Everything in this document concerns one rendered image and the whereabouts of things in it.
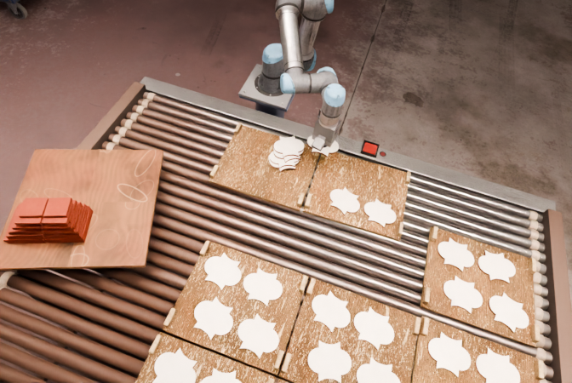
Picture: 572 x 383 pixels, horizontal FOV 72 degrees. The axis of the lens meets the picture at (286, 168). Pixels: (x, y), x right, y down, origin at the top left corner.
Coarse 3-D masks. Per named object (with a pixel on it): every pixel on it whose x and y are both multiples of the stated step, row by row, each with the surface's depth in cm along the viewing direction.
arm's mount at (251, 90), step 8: (256, 64) 221; (256, 72) 217; (248, 80) 213; (256, 80) 213; (248, 88) 210; (256, 88) 210; (248, 96) 206; (256, 96) 207; (264, 96) 207; (272, 96) 208; (280, 96) 208; (288, 96) 209; (272, 104) 205; (280, 104) 205
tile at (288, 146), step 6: (282, 138) 178; (288, 138) 178; (294, 138) 178; (276, 144) 176; (282, 144) 176; (288, 144) 176; (294, 144) 176; (300, 144) 177; (276, 150) 174; (282, 150) 174; (288, 150) 174; (294, 150) 174; (300, 150) 175
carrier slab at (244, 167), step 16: (240, 144) 181; (256, 144) 181; (272, 144) 182; (304, 144) 184; (224, 160) 175; (240, 160) 175; (256, 160) 176; (304, 160) 178; (224, 176) 170; (240, 176) 170; (256, 176) 171; (272, 176) 172; (288, 176) 172; (304, 176) 173; (256, 192) 166; (272, 192) 167; (288, 192) 167; (304, 192) 168; (288, 208) 164
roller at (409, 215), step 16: (128, 128) 185; (144, 128) 184; (176, 144) 183; (192, 144) 181; (432, 224) 166; (448, 224) 166; (480, 240) 164; (496, 240) 164; (528, 256) 162; (544, 256) 161
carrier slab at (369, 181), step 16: (320, 160) 179; (336, 160) 180; (352, 160) 180; (320, 176) 174; (336, 176) 174; (352, 176) 175; (368, 176) 176; (384, 176) 176; (400, 176) 177; (320, 192) 169; (352, 192) 170; (368, 192) 171; (384, 192) 171; (400, 192) 172; (304, 208) 164; (320, 208) 164; (400, 208) 167; (352, 224) 161; (368, 224) 161
